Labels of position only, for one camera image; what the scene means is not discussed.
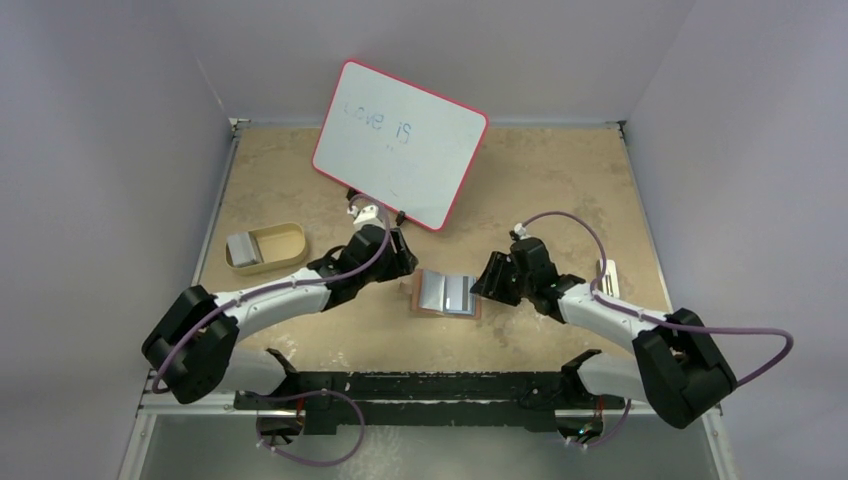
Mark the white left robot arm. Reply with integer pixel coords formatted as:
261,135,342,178
141,225,418,404

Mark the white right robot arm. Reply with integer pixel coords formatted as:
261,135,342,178
470,237,739,429

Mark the cream oval tray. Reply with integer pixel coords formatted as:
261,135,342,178
225,222,308,276

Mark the pink framed whiteboard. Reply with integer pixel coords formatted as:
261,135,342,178
312,59,489,231

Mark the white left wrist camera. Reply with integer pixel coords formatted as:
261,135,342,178
347,204,385,231

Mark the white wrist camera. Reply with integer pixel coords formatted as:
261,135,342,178
509,223,530,242
347,204,385,231

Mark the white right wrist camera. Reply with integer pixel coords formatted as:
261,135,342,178
509,223,530,242

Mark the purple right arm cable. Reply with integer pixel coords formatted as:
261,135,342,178
519,211,795,389

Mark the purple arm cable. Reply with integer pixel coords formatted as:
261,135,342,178
519,211,795,389
150,195,393,395

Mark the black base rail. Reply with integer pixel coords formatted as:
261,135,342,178
234,360,625,438

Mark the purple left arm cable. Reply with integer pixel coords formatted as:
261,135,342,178
150,195,393,395

